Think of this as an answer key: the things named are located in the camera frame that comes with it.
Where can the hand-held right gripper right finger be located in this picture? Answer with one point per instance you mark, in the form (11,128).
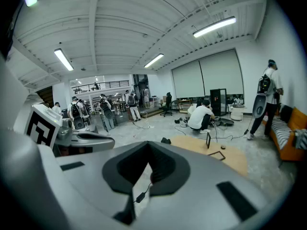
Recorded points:
(204,171)

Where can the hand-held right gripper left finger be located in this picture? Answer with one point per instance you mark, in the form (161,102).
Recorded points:
(91,183)

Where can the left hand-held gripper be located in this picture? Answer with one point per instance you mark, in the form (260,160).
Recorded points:
(40,128)

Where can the oval wooden table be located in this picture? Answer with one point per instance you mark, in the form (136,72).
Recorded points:
(192,144)

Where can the black oval tray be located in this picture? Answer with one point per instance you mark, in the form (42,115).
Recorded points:
(226,122)

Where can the black balcony railing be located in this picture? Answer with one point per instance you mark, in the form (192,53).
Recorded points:
(103,85)

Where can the brown staircase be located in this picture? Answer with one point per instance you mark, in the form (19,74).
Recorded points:
(46,96)

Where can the round white side table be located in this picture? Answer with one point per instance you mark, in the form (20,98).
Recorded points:
(236,112)

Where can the wooden rack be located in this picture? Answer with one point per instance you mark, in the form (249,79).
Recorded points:
(184,105)

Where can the black glass cabinet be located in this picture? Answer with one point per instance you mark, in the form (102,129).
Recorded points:
(217,102)

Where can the black office chair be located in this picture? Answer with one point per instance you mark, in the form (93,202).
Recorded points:
(168,102)

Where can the black white striped blanket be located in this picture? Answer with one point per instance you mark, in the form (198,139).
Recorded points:
(280,130)

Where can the grey shell device with hole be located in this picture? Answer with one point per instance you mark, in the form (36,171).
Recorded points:
(259,104)

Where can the white roller blind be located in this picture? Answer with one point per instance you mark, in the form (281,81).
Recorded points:
(221,72)
(188,79)

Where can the black cushion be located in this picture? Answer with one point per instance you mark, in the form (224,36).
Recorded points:
(286,112)

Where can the small striped cloth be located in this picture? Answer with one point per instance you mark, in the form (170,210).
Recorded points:
(301,139)

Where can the black backpack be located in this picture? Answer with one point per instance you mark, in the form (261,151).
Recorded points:
(265,84)

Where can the orange sofa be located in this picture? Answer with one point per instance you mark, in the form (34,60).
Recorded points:
(297,118)

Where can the brown flat picture frame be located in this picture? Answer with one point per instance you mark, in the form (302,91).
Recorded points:
(221,157)

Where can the black standing picture frame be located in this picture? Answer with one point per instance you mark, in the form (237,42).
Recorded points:
(208,140)

